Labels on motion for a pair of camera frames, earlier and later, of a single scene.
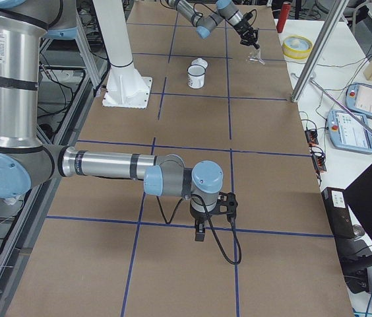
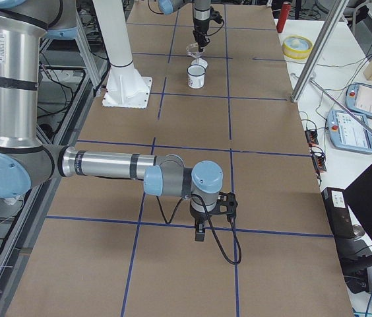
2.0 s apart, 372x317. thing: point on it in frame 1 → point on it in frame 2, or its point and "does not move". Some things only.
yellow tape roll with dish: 296,47 does not move
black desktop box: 338,212 does not move
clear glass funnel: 254,57 → 193,49
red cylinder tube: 285,10 does not move
